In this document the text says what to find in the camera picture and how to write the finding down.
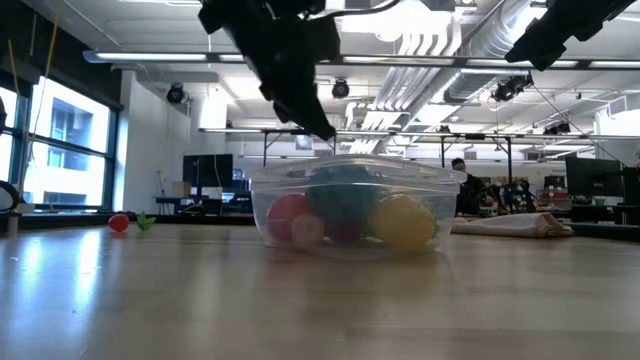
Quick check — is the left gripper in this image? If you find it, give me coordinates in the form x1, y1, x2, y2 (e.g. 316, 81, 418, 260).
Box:
234, 0, 341, 141

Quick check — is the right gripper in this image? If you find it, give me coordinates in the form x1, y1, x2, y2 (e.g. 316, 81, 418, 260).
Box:
504, 0, 636, 71

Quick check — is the clear plastic container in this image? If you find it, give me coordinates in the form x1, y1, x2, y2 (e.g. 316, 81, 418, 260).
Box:
249, 153, 468, 261

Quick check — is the striped green watermelon toy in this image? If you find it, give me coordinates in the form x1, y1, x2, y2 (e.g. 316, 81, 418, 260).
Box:
305, 165, 382, 236

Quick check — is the large red tomato toy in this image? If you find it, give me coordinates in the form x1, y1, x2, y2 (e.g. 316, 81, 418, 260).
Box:
265, 193, 315, 244

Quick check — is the pale pink peach toy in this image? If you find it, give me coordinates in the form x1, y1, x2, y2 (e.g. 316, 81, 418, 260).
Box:
291, 213, 327, 247

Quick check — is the black computer monitor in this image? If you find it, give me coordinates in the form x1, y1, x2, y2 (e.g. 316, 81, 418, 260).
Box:
565, 157, 624, 200
182, 153, 235, 189

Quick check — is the overhead light beam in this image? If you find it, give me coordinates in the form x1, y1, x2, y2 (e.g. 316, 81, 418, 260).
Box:
82, 49, 640, 70

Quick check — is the person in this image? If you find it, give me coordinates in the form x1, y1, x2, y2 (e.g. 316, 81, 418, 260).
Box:
450, 157, 489, 217

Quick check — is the pale pink folded towel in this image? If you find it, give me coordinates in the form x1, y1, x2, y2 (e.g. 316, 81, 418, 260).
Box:
452, 211, 575, 239

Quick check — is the green star leaf piece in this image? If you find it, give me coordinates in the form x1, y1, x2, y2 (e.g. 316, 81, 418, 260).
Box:
135, 211, 157, 232

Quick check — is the small round red toy fruit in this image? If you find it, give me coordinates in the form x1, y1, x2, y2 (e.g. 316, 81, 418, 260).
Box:
107, 213, 131, 233

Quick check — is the large window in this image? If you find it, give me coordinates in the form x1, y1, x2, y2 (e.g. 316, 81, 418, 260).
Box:
0, 74, 124, 214

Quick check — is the black background workstation frame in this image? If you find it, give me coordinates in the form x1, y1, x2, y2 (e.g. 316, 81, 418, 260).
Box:
199, 127, 640, 201

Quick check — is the silver ceiling duct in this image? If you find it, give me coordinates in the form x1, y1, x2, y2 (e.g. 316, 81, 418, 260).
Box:
442, 0, 539, 104

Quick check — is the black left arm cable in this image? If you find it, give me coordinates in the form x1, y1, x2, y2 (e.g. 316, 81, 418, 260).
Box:
304, 0, 402, 22

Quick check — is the black curved cable loop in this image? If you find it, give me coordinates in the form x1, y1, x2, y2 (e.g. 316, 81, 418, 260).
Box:
0, 179, 19, 212

